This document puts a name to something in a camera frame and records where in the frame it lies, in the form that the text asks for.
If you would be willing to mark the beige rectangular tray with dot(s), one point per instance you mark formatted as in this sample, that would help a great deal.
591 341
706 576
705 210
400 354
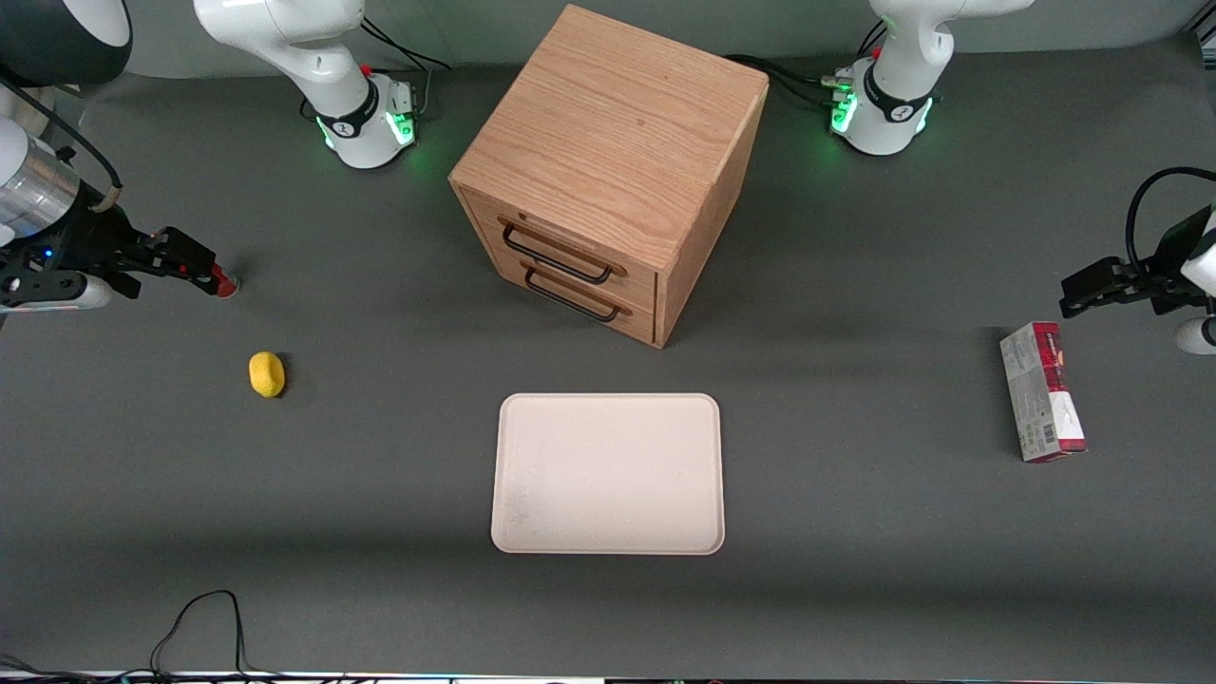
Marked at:
608 473

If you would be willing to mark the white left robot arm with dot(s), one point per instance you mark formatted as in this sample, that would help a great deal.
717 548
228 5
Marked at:
902 90

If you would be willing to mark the yellow lemon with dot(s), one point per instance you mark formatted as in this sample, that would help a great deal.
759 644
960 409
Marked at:
267 374

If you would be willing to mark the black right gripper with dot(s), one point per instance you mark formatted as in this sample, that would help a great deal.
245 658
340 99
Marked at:
82 239

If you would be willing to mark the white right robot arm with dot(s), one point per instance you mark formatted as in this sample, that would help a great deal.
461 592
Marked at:
323 57

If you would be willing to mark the red-capped coke bottle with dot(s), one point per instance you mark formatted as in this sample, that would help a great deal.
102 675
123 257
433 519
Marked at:
226 284

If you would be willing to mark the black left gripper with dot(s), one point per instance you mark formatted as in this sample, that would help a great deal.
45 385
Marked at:
1168 265

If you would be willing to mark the wooden drawer cabinet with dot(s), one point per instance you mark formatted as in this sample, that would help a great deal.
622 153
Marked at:
617 123

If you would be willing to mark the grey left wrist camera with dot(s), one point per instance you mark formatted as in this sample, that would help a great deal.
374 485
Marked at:
1199 335

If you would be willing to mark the red and white carton box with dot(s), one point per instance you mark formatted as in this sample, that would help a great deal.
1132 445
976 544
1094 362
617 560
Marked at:
1040 391

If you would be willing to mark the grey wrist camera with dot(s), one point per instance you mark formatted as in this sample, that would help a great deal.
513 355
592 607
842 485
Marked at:
1199 335
66 293

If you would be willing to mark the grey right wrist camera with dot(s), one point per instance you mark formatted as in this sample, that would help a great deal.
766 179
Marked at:
66 293

